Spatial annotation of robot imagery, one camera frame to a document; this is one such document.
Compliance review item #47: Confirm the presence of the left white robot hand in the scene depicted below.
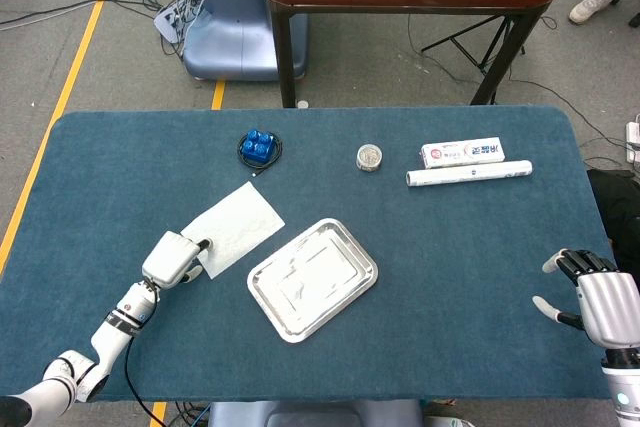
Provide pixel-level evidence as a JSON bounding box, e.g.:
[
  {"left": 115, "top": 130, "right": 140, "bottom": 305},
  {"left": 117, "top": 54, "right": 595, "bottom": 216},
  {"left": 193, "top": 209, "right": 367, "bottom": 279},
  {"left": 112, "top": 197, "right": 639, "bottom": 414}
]
[{"left": 141, "top": 230, "right": 214, "bottom": 289}]

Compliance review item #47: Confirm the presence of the grey robot torso base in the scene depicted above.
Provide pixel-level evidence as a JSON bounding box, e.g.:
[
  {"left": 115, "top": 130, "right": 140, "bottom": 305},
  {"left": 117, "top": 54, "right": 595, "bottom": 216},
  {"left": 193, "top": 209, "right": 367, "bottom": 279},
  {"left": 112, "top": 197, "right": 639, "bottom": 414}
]
[{"left": 207, "top": 399, "right": 426, "bottom": 427}]

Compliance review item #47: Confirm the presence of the black bag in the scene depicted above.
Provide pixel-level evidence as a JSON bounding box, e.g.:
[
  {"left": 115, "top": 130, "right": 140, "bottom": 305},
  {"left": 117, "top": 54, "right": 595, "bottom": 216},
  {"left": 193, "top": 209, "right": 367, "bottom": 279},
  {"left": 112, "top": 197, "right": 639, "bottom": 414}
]
[{"left": 585, "top": 168, "right": 640, "bottom": 293}]

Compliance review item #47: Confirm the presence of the coiled black cable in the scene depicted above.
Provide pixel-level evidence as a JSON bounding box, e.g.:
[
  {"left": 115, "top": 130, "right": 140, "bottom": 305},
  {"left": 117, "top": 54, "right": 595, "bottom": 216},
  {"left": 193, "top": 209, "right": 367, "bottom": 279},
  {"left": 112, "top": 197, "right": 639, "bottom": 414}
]
[{"left": 236, "top": 130, "right": 284, "bottom": 178}]

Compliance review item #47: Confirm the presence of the white power strip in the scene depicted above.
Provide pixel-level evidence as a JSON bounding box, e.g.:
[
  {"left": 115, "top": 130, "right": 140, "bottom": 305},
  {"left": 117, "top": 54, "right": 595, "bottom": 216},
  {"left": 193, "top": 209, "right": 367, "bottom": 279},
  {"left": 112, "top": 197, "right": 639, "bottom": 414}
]
[{"left": 625, "top": 121, "right": 640, "bottom": 164}]

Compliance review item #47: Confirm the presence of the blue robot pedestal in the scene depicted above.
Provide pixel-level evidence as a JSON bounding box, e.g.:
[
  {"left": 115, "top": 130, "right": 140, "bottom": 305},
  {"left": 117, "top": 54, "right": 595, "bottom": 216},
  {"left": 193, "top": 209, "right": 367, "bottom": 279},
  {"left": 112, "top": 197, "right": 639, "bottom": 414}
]
[{"left": 182, "top": 0, "right": 309, "bottom": 82}]

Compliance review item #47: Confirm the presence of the tangle of floor cables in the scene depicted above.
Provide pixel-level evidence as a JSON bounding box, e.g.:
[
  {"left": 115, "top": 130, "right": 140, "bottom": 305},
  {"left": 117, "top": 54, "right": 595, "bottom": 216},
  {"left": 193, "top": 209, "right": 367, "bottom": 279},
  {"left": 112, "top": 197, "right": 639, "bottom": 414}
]
[{"left": 134, "top": 0, "right": 211, "bottom": 56}]

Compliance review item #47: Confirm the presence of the white pink toothpaste box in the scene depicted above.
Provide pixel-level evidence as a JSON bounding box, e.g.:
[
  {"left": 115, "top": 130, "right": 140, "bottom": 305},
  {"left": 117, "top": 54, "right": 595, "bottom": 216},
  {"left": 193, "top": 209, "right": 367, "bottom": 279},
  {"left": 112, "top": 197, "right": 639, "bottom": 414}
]
[{"left": 420, "top": 136, "right": 506, "bottom": 170}]

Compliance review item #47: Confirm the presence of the white wrap roll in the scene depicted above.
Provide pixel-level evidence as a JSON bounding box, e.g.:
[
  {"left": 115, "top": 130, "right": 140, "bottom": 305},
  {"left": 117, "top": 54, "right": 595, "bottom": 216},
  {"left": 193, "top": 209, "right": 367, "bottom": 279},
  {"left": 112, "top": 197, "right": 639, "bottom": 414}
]
[{"left": 405, "top": 159, "right": 534, "bottom": 188}]

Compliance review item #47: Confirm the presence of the stainless steel tray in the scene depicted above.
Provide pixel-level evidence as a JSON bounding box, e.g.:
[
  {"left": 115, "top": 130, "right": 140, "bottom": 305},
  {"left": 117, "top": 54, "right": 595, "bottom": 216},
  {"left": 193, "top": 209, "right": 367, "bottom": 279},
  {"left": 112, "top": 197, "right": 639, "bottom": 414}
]
[{"left": 246, "top": 217, "right": 380, "bottom": 344}]

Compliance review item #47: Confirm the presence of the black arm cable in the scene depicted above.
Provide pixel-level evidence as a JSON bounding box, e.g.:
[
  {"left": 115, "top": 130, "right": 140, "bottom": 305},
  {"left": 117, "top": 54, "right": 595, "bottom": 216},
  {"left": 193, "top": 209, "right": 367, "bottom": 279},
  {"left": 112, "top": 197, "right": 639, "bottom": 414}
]
[{"left": 123, "top": 336, "right": 165, "bottom": 423}]

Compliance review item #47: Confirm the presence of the blue plastic building block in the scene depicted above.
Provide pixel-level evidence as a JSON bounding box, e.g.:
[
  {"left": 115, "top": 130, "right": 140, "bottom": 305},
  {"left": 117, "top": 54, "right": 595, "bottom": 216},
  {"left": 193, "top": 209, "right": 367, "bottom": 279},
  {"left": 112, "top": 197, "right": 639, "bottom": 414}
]
[{"left": 240, "top": 129, "right": 274, "bottom": 163}]

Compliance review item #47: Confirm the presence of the white cloth towel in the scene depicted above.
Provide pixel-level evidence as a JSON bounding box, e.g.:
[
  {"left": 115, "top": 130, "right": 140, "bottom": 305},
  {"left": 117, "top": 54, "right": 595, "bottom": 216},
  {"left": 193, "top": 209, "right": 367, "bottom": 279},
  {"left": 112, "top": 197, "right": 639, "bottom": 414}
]
[{"left": 180, "top": 181, "right": 287, "bottom": 280}]

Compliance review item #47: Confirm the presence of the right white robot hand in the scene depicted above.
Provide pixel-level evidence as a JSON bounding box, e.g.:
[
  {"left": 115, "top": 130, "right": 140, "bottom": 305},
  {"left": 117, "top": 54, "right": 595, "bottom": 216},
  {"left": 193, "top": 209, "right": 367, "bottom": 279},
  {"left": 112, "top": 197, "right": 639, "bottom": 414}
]
[{"left": 531, "top": 248, "right": 640, "bottom": 351}]

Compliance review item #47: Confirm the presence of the clear jar of clips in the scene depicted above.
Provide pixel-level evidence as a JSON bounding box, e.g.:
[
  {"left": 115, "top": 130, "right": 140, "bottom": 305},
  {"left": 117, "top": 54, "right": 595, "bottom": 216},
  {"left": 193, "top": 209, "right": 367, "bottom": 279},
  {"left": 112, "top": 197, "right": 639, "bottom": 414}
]
[{"left": 355, "top": 143, "right": 385, "bottom": 173}]

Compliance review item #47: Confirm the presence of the blue felt table cover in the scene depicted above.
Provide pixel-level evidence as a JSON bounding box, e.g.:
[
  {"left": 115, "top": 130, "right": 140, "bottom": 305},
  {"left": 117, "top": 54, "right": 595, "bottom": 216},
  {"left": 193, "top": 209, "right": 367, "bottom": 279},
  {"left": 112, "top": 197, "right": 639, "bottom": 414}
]
[{"left": 0, "top": 105, "right": 624, "bottom": 403}]

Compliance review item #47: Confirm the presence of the white sneaker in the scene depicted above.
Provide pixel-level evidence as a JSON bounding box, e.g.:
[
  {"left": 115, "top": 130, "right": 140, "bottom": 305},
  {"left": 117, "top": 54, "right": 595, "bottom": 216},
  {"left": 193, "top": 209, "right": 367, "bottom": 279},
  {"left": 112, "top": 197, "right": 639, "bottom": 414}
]
[{"left": 568, "top": 0, "right": 616, "bottom": 25}]

